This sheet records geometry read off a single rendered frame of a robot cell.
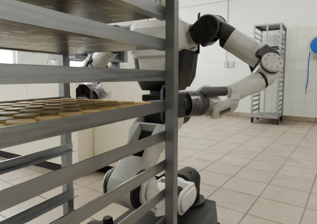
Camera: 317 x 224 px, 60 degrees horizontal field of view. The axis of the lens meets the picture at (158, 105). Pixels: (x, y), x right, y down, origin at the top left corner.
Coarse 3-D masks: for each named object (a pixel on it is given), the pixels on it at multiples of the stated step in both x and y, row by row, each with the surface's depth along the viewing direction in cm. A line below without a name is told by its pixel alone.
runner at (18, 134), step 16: (96, 112) 56; (112, 112) 60; (128, 112) 65; (144, 112) 72; (0, 128) 38; (16, 128) 40; (32, 128) 43; (48, 128) 45; (64, 128) 48; (80, 128) 52; (0, 144) 38; (16, 144) 41
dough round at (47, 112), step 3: (42, 111) 60; (45, 111) 60; (48, 111) 60; (51, 111) 60; (54, 111) 60; (57, 111) 60; (60, 111) 60; (39, 114) 58; (42, 114) 57; (45, 114) 57; (48, 114) 57; (51, 114) 58; (54, 114) 58; (57, 114) 58
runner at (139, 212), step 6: (162, 192) 83; (156, 198) 80; (162, 198) 83; (144, 204) 74; (150, 204) 77; (156, 204) 80; (138, 210) 71; (144, 210) 74; (126, 216) 67; (132, 216) 69; (138, 216) 72; (120, 222) 65; (126, 222) 67; (132, 222) 69
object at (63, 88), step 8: (64, 56) 101; (64, 64) 101; (64, 88) 102; (64, 136) 104; (64, 160) 105; (64, 184) 106; (72, 184) 107; (72, 200) 108; (64, 208) 107; (72, 208) 108
